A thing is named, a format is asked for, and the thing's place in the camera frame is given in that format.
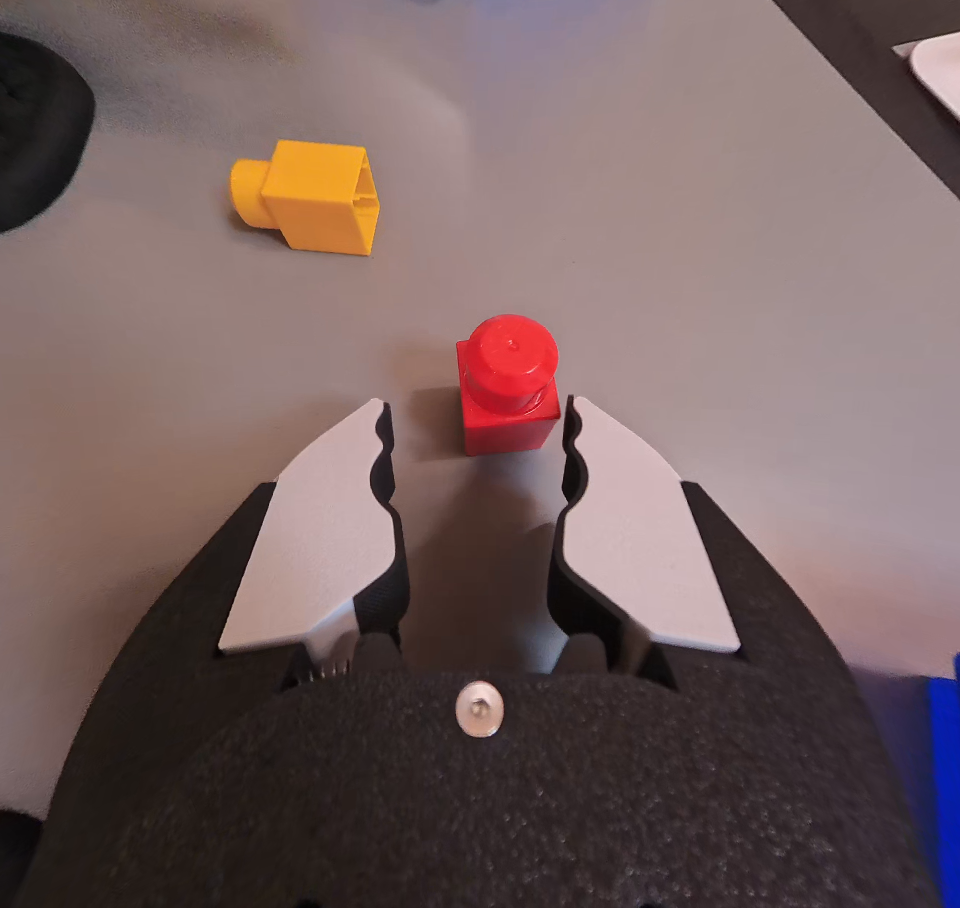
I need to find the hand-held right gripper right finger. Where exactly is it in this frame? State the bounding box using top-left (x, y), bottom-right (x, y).
top-left (547, 395), bottom-right (744, 670)

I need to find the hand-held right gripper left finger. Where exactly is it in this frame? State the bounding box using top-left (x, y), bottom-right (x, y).
top-left (217, 398), bottom-right (411, 678)

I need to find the red mega block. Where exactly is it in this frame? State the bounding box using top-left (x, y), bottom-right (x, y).
top-left (456, 314), bottom-right (562, 457)

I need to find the orange mega block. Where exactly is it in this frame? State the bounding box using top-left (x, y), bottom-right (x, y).
top-left (228, 139), bottom-right (382, 258)

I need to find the blue plastic bin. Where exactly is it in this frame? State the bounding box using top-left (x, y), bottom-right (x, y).
top-left (926, 653), bottom-right (960, 908)

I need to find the poster board stand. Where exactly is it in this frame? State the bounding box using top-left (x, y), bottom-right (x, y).
top-left (892, 30), bottom-right (960, 125)

